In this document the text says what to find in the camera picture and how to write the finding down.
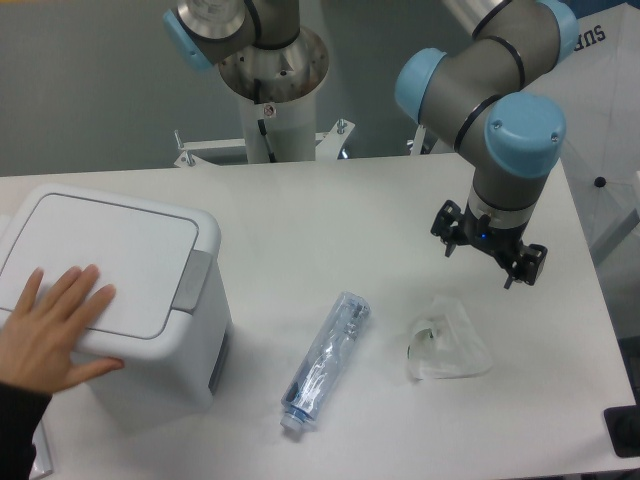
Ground black device at edge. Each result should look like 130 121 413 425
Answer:
604 405 640 458

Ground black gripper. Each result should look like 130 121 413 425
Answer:
431 200 547 289

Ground white push-lid trash can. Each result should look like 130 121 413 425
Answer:
1 184 231 410

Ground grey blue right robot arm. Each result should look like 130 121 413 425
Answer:
395 1 579 284

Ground black sleeved forearm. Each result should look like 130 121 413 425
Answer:
1 383 52 480

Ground crumpled clear plastic bag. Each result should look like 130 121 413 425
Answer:
406 295 493 381

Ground white metal base frame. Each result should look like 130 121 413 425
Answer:
173 118 438 168

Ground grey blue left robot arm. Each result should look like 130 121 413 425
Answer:
163 1 578 285

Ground bare human hand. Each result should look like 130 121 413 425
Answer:
1 264 125 395

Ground crushed clear plastic bottle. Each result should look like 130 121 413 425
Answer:
280 292 370 434

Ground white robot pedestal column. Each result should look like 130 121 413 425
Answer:
218 27 329 163

